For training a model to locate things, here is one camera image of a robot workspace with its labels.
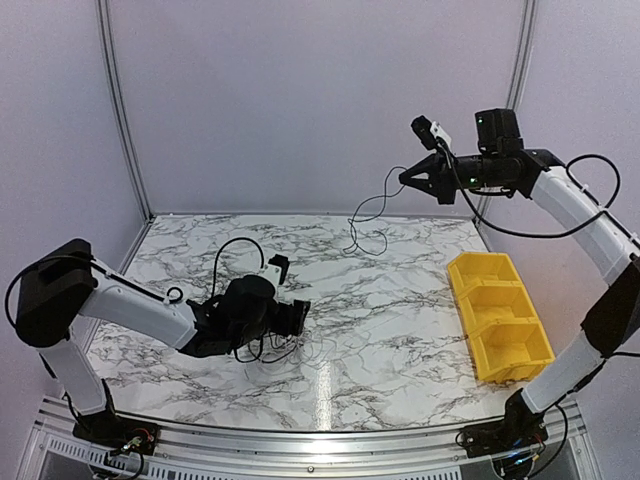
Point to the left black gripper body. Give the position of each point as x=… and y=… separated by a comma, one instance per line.
x=254, y=332

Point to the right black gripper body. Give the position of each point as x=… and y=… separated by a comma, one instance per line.
x=489, y=172

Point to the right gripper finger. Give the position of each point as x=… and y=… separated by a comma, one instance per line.
x=424, y=169
x=424, y=185

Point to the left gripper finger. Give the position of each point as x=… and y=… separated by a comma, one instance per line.
x=294, y=333
x=299, y=312

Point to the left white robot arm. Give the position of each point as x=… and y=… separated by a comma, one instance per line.
x=43, y=301

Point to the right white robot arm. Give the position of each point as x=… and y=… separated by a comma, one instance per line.
x=614, y=250

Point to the yellow three-compartment bin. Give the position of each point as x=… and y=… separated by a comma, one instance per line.
x=505, y=336

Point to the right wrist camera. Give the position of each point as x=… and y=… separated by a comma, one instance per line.
x=431, y=134

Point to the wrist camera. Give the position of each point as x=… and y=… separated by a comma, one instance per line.
x=431, y=134
x=275, y=270

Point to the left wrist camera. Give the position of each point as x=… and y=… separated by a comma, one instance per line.
x=275, y=270

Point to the right aluminium frame post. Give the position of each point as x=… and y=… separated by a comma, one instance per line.
x=524, y=46

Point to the aluminium frame post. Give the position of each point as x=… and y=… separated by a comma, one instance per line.
x=524, y=46
x=117, y=98

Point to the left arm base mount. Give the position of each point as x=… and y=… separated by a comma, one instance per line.
x=122, y=435

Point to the front aluminium rail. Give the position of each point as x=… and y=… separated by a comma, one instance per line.
x=194, y=451

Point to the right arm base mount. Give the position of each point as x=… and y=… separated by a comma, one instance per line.
x=517, y=429

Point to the left aluminium frame post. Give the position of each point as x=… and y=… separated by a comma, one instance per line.
x=117, y=98

